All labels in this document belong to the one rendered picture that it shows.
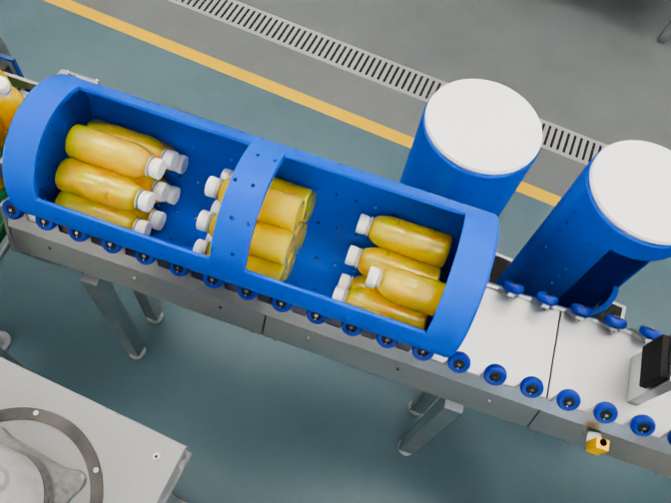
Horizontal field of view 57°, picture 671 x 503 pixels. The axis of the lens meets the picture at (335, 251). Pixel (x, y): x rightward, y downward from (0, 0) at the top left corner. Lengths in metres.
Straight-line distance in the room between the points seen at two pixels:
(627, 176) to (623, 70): 1.94
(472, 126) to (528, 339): 0.50
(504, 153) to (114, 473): 1.02
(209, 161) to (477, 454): 1.40
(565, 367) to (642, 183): 0.46
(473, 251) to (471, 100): 0.56
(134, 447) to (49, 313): 1.38
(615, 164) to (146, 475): 1.17
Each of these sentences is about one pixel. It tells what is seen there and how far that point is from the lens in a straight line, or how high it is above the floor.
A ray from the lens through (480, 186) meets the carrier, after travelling 1.45.
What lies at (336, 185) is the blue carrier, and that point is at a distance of 1.27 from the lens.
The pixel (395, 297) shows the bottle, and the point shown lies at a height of 1.11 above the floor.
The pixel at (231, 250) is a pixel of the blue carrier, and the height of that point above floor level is 1.16.
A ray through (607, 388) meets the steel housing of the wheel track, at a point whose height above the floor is 0.93.
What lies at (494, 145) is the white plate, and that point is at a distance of 1.46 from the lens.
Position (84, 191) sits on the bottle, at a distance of 1.25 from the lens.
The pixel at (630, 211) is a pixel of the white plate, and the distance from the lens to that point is 1.50.
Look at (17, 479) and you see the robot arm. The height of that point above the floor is 1.23.
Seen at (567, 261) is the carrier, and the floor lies 0.82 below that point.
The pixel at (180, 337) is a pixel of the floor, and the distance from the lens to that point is 2.28.
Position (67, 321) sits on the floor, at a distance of 2.39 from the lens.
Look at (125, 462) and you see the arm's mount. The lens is 1.09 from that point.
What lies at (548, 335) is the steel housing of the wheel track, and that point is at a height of 0.93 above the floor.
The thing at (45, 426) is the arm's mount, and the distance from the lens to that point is 1.13.
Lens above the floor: 2.12
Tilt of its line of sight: 62 degrees down
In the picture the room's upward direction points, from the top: 12 degrees clockwise
